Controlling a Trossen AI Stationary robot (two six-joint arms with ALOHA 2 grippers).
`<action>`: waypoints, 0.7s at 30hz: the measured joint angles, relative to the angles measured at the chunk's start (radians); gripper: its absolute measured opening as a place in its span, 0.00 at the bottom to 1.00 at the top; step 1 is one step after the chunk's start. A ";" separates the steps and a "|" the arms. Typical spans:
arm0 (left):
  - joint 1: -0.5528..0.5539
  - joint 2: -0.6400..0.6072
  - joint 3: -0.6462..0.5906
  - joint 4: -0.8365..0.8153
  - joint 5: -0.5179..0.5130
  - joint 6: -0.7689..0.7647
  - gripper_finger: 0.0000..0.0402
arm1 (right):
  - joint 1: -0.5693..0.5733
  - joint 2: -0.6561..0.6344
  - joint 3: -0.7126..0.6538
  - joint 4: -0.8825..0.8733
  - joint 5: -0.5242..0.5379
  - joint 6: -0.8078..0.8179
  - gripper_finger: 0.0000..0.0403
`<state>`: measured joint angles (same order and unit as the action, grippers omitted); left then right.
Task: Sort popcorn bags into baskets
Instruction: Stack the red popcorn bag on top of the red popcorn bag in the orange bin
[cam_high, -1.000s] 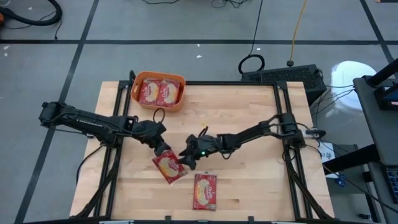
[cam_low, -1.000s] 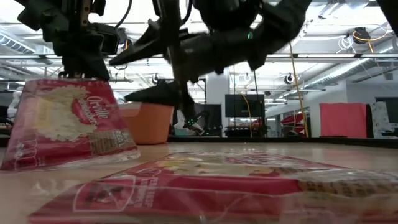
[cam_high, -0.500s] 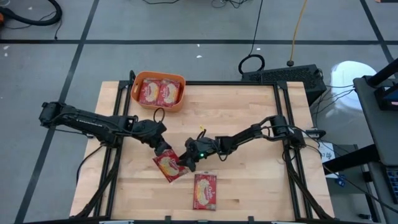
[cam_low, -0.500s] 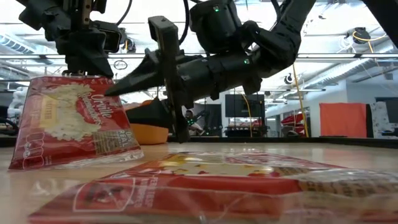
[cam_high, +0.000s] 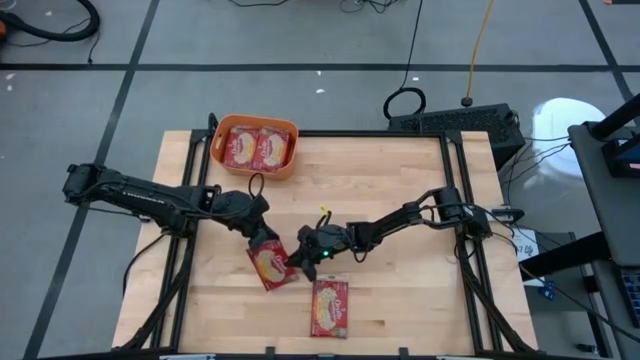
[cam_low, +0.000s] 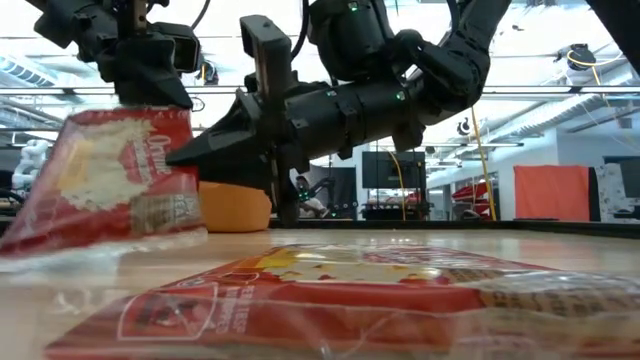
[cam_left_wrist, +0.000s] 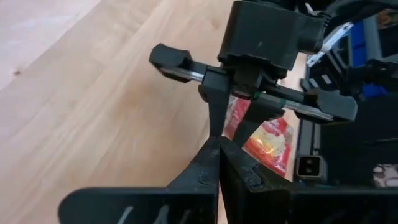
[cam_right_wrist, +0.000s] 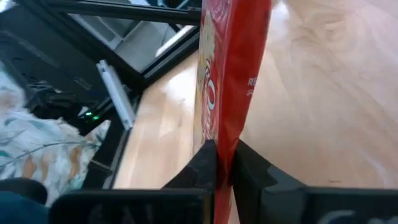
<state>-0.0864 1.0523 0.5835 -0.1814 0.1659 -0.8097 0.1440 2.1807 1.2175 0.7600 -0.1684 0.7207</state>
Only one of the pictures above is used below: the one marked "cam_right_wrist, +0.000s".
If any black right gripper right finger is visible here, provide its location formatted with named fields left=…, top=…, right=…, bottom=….
left=231, top=139, right=398, bottom=224

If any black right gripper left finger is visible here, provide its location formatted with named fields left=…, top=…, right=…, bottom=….
left=49, top=139, right=218, bottom=224

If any red Orville popcorn bag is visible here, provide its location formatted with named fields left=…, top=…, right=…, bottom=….
left=192, top=0, right=274, bottom=224

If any person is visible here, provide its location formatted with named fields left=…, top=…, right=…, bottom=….
left=0, top=60, right=112, bottom=224

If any silver mounting bracket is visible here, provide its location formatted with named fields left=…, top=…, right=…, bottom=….
left=95, top=59, right=137, bottom=131

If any black aluminium table frame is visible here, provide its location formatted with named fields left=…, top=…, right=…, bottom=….
left=0, top=0, right=203, bottom=190

